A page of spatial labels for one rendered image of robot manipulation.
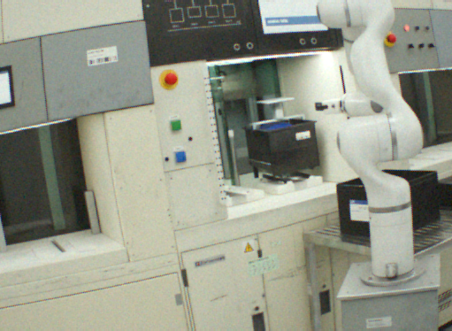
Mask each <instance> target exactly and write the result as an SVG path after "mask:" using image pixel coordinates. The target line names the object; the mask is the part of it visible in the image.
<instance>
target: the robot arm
mask: <svg viewBox="0 0 452 331"><path fill-rule="evenodd" d="M316 9H317V16H318V20H319V22H320V23H322V24H323V25H325V26H326V27H329V28H341V29H342V38H343V42H344V47H345V56H346V58H347V64H348V68H349V71H350V72H351V73H352V74H353V75H354V76H355V79H356V83H357V86H358V87H359V88H360V90H361V91H362V92H359V91H358V92H349V93H347V94H345V95H344V96H343V97H342V98H338V99H337V98H333V99H329V100H325V101H323V102H318V103H315V108H316V111H323V113H324V114H326V115H329V114H341V113H344V114H345V115H346V116H348V117H354V118H351V119H347V120H346V121H344V122H343V123H342V124H341V126H340V127H339V129H338V132H337V133H336V135H337V136H336V144H337V148H338V151H339V153H340V154H341V157H342V158H343V160H344V161H345V162H346V163H347V164H348V165H349V166H350V167H351V168H352V169H353V170H354V171H355V172H356V173H357V174H358V176H359V177H360V178H361V182H362V183H363V185H364V187H365V190H366V193H367V197H368V212H369V219H370V234H371V249H372V266H369V267H367V268H365V269H364V270H363V271H362V272H361V273H360V280H361V282H363V283H365V284H368V285H370V286H371V285H373V286H390V285H398V284H401V283H404V282H408V281H413V280H414V279H416V278H417V277H419V276H421V275H422V274H423V273H424V272H425V263H423V262H420V261H419V260H417V259H416V258H414V259H413V256H414V251H413V236H412V233H413V228H412V212H411V204H410V202H411V197H410V187H409V183H408V182H407V181H406V180H404V179H403V178H401V177H397V176H394V175H391V174H388V173H383V172H382V171H381V170H379V169H378V167H377V164H378V163H382V162H388V161H396V160H402V159H407V158H413V157H414V156H416V155H417V154H418V153H419V152H420V151H421V150H422V148H423V144H424V135H423V130H422V127H421V126H420V124H419V121H418V118H417V116H416V115H415V114H414V112H413V111H412V110H411V108H410V107H409V106H408V105H407V104H406V103H405V102H404V101H403V99H402V97H401V96H400V94H399V93H398V92H397V90H396V89H395V86H394V84H393V82H392V80H391V77H390V73H389V70H388V65H387V61H386V56H385V51H384V48H383V43H384V41H385V38H386V37H387V34H388V33H389V31H390V29H391V28H392V25H393V24H394V19H395V8H394V6H393V4H392V3H391V1H390V0H319V1H318V3H317V5H316ZM384 110H386V111H387V114H383V112H384ZM358 117H359V118H358Z"/></svg>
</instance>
